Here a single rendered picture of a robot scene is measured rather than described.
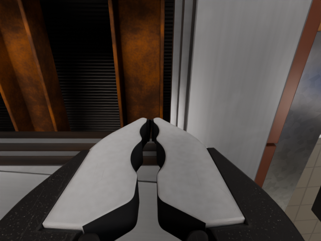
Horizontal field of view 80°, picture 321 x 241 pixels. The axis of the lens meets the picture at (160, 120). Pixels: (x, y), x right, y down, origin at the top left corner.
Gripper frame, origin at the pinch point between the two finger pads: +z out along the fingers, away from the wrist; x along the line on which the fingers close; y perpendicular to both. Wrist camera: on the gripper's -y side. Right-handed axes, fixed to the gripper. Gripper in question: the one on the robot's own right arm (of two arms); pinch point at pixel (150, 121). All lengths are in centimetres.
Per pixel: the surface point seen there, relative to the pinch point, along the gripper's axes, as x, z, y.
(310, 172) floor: 111, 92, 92
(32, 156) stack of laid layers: -15.0, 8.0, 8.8
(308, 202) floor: 121, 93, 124
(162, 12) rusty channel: 1.5, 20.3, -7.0
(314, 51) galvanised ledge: 29.0, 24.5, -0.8
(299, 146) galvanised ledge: 33.1, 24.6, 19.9
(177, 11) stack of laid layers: 2.5, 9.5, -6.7
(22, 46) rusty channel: -22.8, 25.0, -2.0
